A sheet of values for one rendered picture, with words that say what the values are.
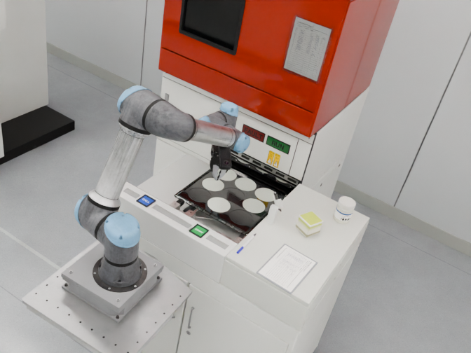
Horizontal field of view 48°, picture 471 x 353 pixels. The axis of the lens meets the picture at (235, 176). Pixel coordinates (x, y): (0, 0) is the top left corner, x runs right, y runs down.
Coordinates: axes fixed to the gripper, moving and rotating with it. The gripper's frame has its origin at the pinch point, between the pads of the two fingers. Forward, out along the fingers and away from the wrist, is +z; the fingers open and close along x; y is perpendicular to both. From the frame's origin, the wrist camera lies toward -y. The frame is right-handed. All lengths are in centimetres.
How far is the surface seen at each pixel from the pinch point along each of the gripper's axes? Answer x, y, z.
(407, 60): -136, 113, -17
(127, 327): 37, -66, 15
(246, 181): -15.8, 8.9, 7.5
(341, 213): -48, -26, -4
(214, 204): 1.2, -8.3, 7.3
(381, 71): -126, 122, -4
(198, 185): 6.9, 4.2, 7.4
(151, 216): 29.1, -23.1, 2.1
